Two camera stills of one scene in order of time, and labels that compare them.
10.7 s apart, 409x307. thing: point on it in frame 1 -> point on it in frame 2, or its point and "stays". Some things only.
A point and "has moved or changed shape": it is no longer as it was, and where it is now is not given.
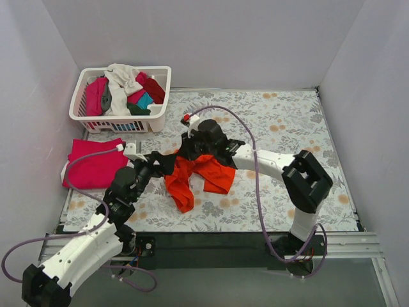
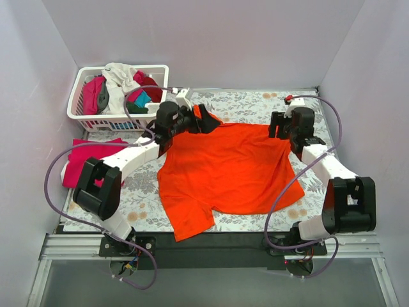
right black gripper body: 190,150 -> 280,125
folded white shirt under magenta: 62,171 stays
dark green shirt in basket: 135,110 stays
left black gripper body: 153,160 -> 197,118
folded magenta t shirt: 98,171 stays
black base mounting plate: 221,251 stays
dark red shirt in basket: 152,87 stays
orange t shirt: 218,178 has moved or changed shape
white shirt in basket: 123,82 stays
